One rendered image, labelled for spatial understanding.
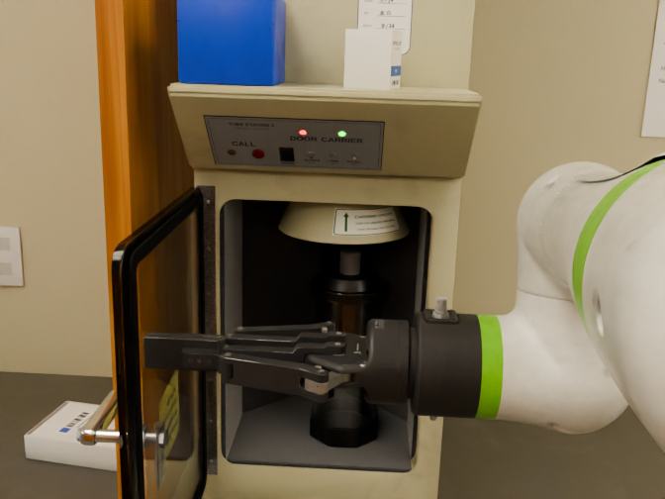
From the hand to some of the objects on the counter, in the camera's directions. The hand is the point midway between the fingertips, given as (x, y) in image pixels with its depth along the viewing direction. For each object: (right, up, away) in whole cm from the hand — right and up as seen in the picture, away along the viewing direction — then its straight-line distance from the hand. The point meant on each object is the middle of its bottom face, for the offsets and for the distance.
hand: (184, 351), depth 68 cm
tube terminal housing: (+12, -24, +45) cm, 52 cm away
